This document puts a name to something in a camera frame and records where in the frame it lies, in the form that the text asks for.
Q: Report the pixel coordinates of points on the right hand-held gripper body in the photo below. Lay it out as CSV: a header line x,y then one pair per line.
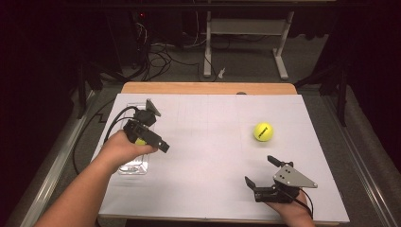
x,y
277,192

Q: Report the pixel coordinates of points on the clear plastic tray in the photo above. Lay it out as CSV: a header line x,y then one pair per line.
x,y
135,165

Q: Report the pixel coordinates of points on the wooden table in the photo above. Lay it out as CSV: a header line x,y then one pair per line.
x,y
205,88

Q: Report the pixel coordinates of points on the black metal stand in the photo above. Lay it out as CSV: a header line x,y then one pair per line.
x,y
82,91
341,94

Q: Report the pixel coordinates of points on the grey metal floor rail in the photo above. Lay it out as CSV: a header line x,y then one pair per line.
x,y
362,157
53,164

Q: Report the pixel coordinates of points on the white board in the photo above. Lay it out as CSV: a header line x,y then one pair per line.
x,y
205,164

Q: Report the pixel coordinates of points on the person's right hand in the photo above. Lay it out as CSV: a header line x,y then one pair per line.
x,y
294,213

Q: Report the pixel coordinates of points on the yellow tennis ball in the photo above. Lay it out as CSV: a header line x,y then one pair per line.
x,y
268,135
140,142

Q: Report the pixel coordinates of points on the person's left hand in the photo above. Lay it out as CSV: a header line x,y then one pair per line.
x,y
123,151

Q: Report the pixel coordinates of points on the dark round table grommet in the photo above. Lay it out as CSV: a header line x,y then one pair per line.
x,y
241,93

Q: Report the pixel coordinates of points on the dark device with red light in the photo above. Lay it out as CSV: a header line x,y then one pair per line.
x,y
132,31

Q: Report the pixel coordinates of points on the white metal stand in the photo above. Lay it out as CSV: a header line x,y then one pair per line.
x,y
246,26

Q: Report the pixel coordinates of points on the small white floor object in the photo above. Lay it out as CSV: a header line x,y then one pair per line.
x,y
221,73

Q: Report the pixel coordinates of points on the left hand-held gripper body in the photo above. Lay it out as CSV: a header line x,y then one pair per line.
x,y
143,121

